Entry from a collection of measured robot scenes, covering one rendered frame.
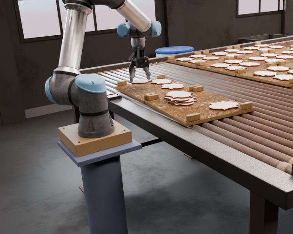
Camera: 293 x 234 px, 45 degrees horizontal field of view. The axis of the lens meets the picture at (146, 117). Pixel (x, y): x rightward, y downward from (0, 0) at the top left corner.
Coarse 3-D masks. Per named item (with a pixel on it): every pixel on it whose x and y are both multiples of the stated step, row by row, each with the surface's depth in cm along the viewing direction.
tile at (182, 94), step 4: (168, 92) 177; (172, 92) 177; (176, 92) 176; (180, 92) 175; (184, 92) 175; (188, 92) 174; (168, 96) 172; (172, 96) 170; (176, 96) 169; (180, 96) 169; (184, 96) 168; (188, 96) 168
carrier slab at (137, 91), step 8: (152, 80) 222; (120, 88) 208; (128, 88) 206; (136, 88) 205; (144, 88) 204; (152, 88) 202; (160, 88) 201; (184, 88) 197; (136, 96) 188; (160, 96) 184
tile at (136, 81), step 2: (146, 78) 207; (134, 80) 204; (136, 80) 203; (138, 80) 203; (140, 80) 202; (142, 80) 202; (144, 80) 201; (146, 80) 201; (148, 80) 200; (150, 80) 201; (128, 82) 203; (130, 82) 202; (132, 82) 199; (134, 82) 198; (136, 82) 198; (138, 82) 197; (140, 82) 197; (142, 82) 196; (144, 82) 196; (146, 82) 197
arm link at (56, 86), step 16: (64, 0) 148; (80, 0) 143; (80, 16) 144; (64, 32) 145; (80, 32) 145; (64, 48) 144; (80, 48) 146; (64, 64) 143; (48, 80) 144; (64, 80) 141; (48, 96) 144; (64, 96) 140
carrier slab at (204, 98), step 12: (204, 96) 178; (216, 96) 177; (156, 108) 167; (168, 108) 163; (180, 108) 162; (192, 108) 160; (204, 108) 159; (252, 108) 154; (180, 120) 146; (204, 120) 146
